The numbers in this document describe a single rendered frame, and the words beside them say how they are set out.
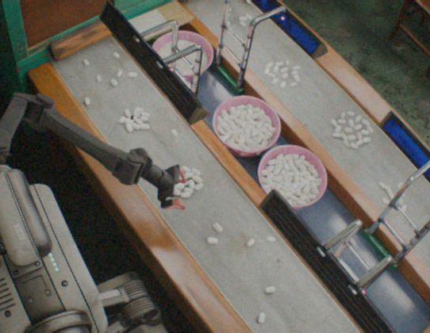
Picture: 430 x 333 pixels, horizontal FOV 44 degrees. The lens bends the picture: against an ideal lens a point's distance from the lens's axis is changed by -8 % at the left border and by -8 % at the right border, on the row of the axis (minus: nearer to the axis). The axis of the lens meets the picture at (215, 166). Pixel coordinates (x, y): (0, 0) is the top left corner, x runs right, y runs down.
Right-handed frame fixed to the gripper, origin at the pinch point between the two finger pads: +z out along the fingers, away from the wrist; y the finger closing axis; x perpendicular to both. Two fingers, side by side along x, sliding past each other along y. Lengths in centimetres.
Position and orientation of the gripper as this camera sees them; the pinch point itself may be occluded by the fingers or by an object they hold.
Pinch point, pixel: (182, 194)
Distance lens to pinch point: 188.1
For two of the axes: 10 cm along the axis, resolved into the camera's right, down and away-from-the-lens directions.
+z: 5.6, 4.4, 7.1
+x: 8.3, -2.8, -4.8
